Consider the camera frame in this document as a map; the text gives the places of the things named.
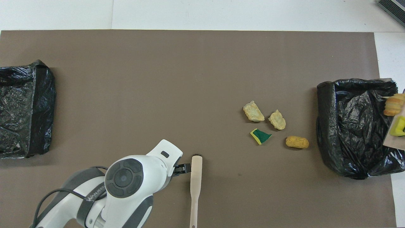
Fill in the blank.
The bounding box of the beige plastic dustpan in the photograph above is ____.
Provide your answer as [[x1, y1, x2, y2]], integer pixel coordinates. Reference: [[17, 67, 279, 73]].
[[382, 95, 405, 149]]

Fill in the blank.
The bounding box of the brown table mat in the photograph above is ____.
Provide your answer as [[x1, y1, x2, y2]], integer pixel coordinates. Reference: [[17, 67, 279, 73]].
[[0, 30, 397, 228]]

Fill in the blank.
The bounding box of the small yellow bread chunk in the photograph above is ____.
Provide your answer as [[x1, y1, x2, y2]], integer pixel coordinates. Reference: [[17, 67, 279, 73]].
[[268, 110, 286, 130]]

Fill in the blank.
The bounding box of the grey ribbed device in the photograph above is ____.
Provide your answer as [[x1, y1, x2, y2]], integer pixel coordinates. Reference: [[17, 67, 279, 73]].
[[377, 0, 405, 27]]

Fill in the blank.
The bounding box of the triangular green yellow sponge piece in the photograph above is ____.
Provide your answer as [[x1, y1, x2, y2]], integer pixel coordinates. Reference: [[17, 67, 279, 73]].
[[250, 128, 272, 145]]

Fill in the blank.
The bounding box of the large yellow bread chunk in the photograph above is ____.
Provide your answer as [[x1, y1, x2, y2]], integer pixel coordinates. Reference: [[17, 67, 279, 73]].
[[243, 100, 265, 122]]

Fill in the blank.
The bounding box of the brown toy potato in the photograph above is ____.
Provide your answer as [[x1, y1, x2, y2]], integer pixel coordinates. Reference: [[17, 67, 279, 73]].
[[285, 136, 309, 149]]

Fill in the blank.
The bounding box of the notched green yellow sponge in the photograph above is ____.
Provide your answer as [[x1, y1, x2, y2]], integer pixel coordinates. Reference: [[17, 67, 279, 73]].
[[389, 116, 405, 137]]

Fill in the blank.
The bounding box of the orange toy croissant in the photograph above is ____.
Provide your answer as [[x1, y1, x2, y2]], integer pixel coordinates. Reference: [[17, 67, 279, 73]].
[[383, 93, 405, 116]]

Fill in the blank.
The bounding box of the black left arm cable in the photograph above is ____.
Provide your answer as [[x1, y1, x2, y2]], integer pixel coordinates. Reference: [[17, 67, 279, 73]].
[[31, 166, 109, 228]]

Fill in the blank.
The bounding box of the beige hand brush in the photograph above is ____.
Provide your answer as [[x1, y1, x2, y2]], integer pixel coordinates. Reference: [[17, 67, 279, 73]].
[[189, 155, 203, 228]]

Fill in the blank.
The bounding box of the black bag lined bin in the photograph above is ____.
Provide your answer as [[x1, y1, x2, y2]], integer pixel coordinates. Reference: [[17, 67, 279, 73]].
[[0, 60, 57, 159], [316, 78, 399, 180]]

